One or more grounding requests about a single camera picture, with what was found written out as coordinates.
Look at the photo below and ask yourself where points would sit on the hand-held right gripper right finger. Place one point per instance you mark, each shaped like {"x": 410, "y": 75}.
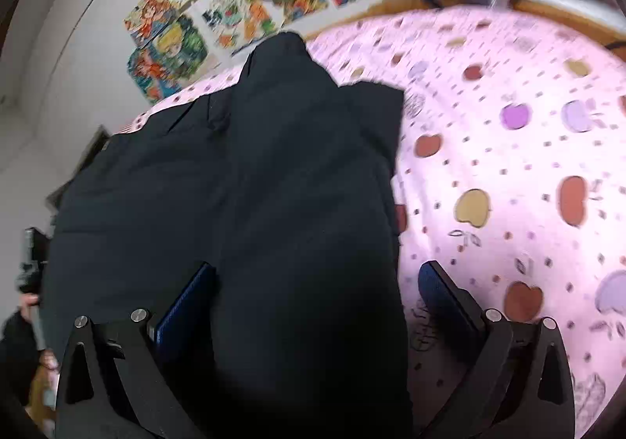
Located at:
{"x": 445, "y": 302}

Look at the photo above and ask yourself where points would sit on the dark wooden cabinet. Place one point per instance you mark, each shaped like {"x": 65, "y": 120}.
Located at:
{"x": 83, "y": 165}

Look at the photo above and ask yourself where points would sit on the black padded jacket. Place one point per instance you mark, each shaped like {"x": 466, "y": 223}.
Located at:
{"x": 244, "y": 199}

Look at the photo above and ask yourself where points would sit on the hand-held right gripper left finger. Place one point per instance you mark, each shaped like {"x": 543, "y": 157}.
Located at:
{"x": 188, "y": 302}

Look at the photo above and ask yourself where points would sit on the apple print bed sheet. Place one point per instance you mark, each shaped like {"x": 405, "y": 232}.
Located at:
{"x": 513, "y": 150}

